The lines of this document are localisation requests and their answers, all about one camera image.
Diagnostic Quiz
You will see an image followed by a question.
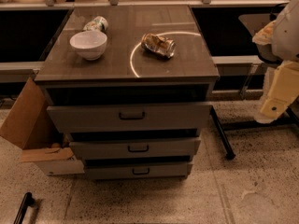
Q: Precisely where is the grey bottom drawer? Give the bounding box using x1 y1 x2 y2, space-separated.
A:
84 161 192 180

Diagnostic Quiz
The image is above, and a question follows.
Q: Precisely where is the grey drawer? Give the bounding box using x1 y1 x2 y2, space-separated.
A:
84 161 192 180
70 137 200 160
47 103 210 133

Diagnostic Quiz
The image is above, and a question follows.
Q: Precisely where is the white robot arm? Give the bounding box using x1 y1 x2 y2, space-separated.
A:
252 0 299 124

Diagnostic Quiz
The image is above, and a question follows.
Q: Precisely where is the grey top drawer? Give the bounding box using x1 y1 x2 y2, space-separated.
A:
47 103 210 133

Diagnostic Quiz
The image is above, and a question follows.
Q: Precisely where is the grey drawer cabinet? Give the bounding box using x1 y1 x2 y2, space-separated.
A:
35 6 219 170

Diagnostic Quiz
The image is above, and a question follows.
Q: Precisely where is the grey middle drawer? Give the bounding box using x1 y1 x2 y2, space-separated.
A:
70 137 200 160

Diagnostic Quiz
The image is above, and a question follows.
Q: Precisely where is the open cardboard box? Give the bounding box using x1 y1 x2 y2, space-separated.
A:
0 78 84 175

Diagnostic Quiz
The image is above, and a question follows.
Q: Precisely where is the crushed metal can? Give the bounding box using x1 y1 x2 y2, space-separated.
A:
141 33 176 59

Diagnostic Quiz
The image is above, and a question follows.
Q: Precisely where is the white ceramic bowl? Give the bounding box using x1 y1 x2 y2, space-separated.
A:
69 31 107 61

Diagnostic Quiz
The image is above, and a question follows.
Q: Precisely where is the lying printed paper cup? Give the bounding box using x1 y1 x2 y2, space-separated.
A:
83 16 108 33

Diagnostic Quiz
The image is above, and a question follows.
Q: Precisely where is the black side table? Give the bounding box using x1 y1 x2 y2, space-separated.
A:
209 12 299 161

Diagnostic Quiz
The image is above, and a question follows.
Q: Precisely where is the black bar on floor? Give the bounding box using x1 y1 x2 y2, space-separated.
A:
13 192 35 224

